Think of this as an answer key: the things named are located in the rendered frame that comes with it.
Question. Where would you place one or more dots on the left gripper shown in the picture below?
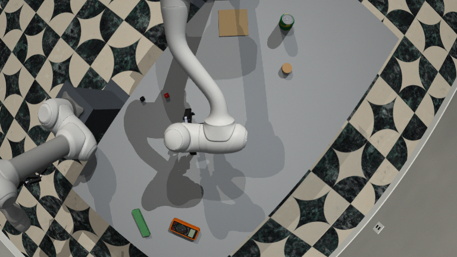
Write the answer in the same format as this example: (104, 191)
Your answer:
(188, 119)

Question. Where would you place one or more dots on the green soda can with yellow stripes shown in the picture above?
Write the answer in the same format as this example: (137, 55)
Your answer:
(286, 22)

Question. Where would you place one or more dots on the tan cylinder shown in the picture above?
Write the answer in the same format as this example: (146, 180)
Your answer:
(286, 68)

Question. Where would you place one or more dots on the tan square mat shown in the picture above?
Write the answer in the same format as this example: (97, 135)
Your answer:
(233, 22)

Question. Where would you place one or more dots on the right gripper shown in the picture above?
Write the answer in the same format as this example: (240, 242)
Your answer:
(38, 179)

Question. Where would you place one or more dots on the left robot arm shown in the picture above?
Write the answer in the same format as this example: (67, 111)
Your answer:
(219, 134)

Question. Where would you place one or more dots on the orange digital multimeter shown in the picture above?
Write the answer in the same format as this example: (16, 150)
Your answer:
(185, 229)

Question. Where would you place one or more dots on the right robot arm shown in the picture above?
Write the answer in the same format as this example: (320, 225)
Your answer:
(73, 140)

